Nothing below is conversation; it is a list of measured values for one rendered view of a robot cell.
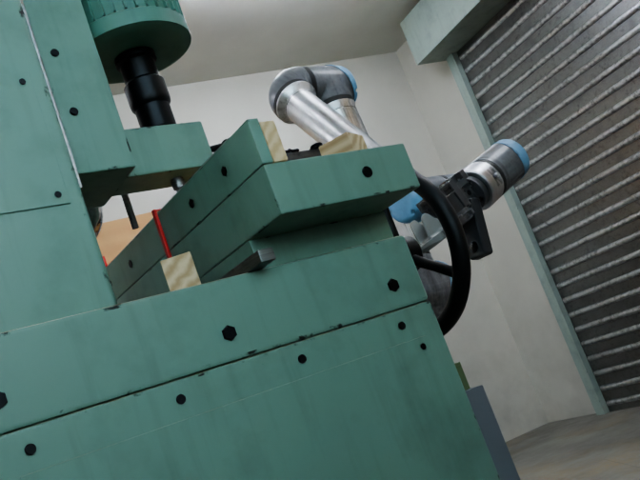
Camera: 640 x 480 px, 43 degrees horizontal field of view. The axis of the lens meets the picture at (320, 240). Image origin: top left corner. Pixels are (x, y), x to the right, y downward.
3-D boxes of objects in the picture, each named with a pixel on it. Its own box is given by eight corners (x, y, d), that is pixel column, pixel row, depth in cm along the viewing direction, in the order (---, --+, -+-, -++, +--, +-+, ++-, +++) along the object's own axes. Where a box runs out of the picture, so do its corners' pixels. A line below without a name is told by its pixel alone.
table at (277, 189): (475, 174, 106) (458, 132, 107) (283, 212, 88) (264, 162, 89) (264, 306, 154) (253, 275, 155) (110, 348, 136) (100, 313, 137)
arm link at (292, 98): (253, 60, 207) (419, 190, 162) (294, 59, 214) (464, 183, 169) (247, 103, 213) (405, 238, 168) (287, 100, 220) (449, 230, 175)
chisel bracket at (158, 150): (220, 173, 116) (201, 119, 117) (129, 188, 107) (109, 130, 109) (200, 193, 121) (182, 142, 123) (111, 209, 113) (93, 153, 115)
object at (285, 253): (395, 238, 106) (384, 210, 107) (260, 271, 94) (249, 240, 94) (257, 320, 138) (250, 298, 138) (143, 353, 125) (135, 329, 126)
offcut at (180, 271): (202, 287, 90) (190, 250, 90) (171, 297, 89) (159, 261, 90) (204, 292, 94) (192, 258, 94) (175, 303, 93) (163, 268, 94)
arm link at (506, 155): (511, 184, 177) (543, 162, 169) (482, 210, 169) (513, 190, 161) (484, 150, 177) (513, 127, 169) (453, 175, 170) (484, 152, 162)
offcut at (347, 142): (372, 161, 105) (362, 134, 106) (357, 159, 101) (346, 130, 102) (345, 176, 107) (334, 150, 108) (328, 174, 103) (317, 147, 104)
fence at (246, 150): (274, 162, 90) (257, 117, 91) (262, 164, 89) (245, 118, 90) (110, 311, 137) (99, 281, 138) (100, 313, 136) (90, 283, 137)
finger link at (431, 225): (402, 230, 149) (430, 207, 155) (422, 256, 150) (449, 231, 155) (412, 224, 147) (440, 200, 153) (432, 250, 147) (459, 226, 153)
